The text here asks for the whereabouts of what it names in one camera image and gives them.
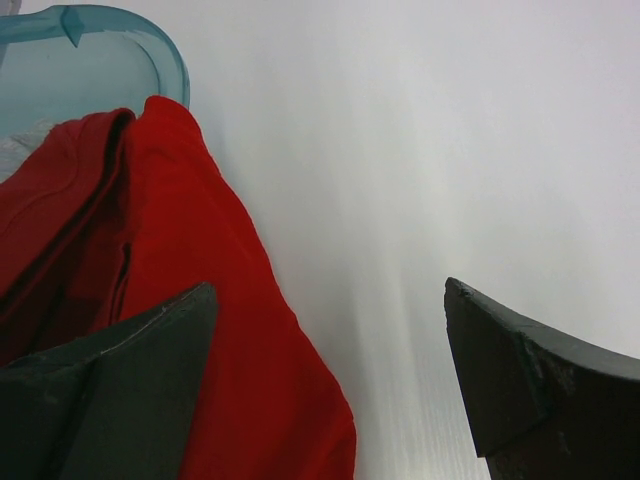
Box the grey white t shirt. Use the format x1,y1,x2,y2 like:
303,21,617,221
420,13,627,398
0,119,56,183

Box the red t shirt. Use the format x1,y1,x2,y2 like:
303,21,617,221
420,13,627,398
1,96,357,479

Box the teal plastic basket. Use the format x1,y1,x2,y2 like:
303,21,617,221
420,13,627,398
1,5,190,137

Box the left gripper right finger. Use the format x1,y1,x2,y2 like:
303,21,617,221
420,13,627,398
444,278,639,480

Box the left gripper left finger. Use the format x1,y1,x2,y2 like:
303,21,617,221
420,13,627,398
1,283,217,479

